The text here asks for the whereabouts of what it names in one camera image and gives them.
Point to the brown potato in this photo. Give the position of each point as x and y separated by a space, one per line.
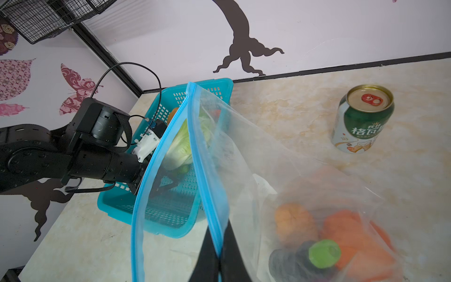
171 115

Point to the napa cabbage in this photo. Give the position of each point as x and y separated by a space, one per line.
179 152

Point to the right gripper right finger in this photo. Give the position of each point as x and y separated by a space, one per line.
232 268

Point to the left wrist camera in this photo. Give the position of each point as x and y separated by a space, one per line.
149 140

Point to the green beverage can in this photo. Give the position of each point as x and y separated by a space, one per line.
361 117

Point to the dark avocado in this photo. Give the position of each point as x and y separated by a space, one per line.
310 262

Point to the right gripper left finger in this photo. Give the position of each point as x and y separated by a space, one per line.
207 266

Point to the clear zip top bag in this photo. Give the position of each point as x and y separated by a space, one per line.
243 176

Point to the black wire basket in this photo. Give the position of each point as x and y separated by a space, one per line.
37 20

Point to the teal plastic basket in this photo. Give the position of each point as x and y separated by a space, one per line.
172 213

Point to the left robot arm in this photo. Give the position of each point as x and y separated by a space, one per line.
93 145

